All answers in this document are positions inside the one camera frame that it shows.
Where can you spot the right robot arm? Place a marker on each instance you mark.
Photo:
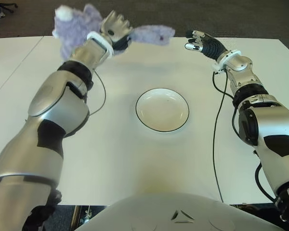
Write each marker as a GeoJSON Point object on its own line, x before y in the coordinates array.
{"type": "Point", "coordinates": [274, 122]}

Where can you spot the white sneaker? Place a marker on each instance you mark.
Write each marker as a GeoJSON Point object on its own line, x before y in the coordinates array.
{"type": "Point", "coordinates": [0, 15]}

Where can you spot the white plate black rim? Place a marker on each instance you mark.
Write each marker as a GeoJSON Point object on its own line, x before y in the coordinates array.
{"type": "Point", "coordinates": [162, 109]}

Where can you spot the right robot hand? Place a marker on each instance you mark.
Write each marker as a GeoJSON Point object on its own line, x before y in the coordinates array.
{"type": "Point", "coordinates": [212, 47]}

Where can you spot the black office chair base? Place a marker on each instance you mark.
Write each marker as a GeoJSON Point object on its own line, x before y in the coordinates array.
{"type": "Point", "coordinates": [9, 6]}

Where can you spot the silver robot torso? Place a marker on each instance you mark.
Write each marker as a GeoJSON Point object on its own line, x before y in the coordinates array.
{"type": "Point", "coordinates": [178, 211]}

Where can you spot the purple plush doll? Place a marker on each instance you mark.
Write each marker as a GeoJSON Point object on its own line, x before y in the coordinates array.
{"type": "Point", "coordinates": [72, 31]}

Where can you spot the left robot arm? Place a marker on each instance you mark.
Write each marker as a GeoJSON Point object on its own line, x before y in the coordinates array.
{"type": "Point", "coordinates": [57, 101]}

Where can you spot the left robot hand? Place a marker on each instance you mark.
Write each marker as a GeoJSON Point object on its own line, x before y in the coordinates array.
{"type": "Point", "coordinates": [114, 30]}

